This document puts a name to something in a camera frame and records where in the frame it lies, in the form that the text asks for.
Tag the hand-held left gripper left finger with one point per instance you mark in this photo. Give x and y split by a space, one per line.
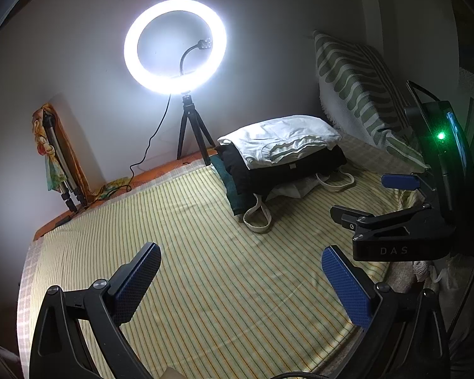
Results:
136 280

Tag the dark green folded cloth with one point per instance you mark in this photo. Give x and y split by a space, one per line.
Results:
229 189

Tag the beige fuzzy towel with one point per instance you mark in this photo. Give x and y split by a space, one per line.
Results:
403 276

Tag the black folded cloth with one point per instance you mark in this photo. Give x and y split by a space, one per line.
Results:
268 175

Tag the folded silver tripod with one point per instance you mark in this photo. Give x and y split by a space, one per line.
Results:
57 146

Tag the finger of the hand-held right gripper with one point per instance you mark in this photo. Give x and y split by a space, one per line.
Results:
399 181
347 217

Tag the small black tripod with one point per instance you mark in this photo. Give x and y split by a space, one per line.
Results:
187 114

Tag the green white striped pillow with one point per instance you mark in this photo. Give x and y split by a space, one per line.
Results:
351 83

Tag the white t-shirt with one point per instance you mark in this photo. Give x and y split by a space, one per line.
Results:
284 130

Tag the black gooseneck phone holder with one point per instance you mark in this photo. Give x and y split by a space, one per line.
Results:
185 57

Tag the yellow striped bed sheet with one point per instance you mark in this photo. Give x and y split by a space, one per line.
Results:
221 276

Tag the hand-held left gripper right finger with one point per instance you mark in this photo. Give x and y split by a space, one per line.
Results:
345 280

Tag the cream tote bag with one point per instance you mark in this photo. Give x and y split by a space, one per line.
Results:
296 187

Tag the colourful patterned cloth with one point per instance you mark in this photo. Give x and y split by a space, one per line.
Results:
43 142

